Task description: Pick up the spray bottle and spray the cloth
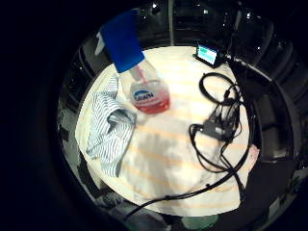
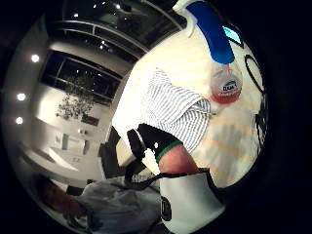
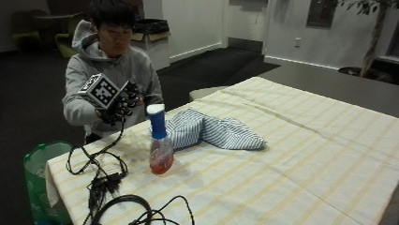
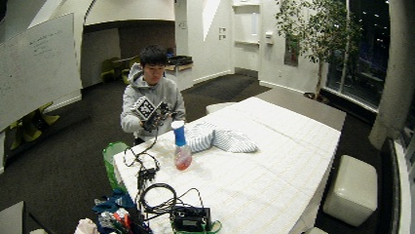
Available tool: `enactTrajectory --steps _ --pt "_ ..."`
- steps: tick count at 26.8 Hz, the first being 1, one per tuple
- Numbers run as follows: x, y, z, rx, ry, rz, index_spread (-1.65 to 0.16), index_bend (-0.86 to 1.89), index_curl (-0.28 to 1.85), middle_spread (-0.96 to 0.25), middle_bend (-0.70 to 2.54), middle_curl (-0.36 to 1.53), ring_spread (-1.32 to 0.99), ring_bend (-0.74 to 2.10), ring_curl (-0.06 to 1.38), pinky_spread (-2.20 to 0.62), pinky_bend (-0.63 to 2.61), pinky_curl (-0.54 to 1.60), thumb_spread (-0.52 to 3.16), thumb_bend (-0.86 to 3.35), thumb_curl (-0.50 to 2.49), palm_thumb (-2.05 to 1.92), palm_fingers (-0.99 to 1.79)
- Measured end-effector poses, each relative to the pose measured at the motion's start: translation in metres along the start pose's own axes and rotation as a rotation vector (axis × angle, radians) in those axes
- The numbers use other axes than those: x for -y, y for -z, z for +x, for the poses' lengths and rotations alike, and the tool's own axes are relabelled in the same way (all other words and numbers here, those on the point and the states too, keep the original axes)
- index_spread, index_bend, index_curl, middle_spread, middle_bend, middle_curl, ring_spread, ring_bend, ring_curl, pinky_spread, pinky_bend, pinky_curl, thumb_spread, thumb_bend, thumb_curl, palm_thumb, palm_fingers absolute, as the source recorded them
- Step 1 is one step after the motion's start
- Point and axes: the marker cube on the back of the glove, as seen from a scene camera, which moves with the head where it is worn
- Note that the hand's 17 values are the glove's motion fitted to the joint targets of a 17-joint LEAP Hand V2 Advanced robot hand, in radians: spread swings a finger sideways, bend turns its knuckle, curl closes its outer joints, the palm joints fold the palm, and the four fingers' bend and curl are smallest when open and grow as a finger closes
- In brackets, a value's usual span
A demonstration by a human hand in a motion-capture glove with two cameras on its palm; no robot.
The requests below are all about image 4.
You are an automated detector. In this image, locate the white quilted table cover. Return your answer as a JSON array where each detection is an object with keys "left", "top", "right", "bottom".
[{"left": 113, "top": 96, "right": 342, "bottom": 234}]

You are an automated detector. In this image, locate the yellow green chair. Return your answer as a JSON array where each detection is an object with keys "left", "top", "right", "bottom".
[{"left": 8, "top": 101, "right": 61, "bottom": 143}]

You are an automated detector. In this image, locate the pile of colourful items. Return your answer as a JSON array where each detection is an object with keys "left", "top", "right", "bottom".
[{"left": 74, "top": 189, "right": 153, "bottom": 234}]

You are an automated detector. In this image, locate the potted indoor tree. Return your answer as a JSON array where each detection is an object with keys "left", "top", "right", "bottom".
[{"left": 274, "top": 0, "right": 364, "bottom": 101}]

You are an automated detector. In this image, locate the large whiteboard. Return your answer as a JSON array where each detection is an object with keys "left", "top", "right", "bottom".
[{"left": 0, "top": 13, "right": 82, "bottom": 131}]

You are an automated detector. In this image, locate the white cube with black markers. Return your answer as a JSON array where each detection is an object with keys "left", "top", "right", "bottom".
[{"left": 130, "top": 96, "right": 158, "bottom": 122}]

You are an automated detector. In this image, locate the black cable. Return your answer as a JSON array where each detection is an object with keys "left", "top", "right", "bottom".
[{"left": 122, "top": 125, "right": 205, "bottom": 222}]

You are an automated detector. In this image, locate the the person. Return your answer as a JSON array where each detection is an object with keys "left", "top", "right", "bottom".
[{"left": 120, "top": 44, "right": 187, "bottom": 146}]

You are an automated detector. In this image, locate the white square stool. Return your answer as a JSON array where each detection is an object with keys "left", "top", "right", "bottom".
[{"left": 322, "top": 154, "right": 379, "bottom": 227}]

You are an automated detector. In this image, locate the black electronic box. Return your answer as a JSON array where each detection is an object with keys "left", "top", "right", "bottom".
[{"left": 170, "top": 206, "right": 213, "bottom": 232}]

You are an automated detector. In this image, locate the striped folded cloth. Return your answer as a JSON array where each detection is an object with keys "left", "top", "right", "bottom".
[{"left": 185, "top": 121, "right": 259, "bottom": 154}]

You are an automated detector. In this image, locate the green bag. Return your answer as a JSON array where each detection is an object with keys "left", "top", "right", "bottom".
[{"left": 101, "top": 140, "right": 130, "bottom": 193}]

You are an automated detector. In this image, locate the clear bottle with blue label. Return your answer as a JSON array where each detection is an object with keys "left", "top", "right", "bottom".
[{"left": 170, "top": 120, "right": 193, "bottom": 172}]

